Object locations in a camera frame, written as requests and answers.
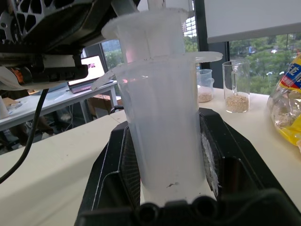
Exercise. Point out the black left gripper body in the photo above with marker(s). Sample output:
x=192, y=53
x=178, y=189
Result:
x=51, y=26

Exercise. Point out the white background desk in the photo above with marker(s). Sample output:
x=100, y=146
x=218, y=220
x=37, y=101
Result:
x=58, y=99

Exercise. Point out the white board panel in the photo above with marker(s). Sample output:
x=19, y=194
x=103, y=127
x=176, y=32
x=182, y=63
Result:
x=249, y=18

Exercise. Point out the tall glass cup with grain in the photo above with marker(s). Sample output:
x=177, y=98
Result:
x=237, y=94

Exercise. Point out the black window frame post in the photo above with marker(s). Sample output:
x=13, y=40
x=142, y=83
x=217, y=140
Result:
x=201, y=30

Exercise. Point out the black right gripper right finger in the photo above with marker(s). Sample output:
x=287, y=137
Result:
x=237, y=150

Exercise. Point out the small plastic cup with grains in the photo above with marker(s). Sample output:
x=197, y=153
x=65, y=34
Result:
x=205, y=87

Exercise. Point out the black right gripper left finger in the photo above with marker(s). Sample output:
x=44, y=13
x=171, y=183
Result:
x=107, y=188

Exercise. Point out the translucent white plastic cup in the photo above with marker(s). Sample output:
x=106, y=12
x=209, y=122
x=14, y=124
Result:
x=164, y=122

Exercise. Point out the brown cardboard box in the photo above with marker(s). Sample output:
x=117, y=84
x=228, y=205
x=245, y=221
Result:
x=103, y=103

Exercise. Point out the yellow plastic snack bag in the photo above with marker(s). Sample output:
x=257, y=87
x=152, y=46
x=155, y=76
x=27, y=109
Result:
x=285, y=110

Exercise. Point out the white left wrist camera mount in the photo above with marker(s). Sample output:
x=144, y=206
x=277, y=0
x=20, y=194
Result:
x=9, y=81

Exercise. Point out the open laptop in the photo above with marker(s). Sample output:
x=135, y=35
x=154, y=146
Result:
x=89, y=68

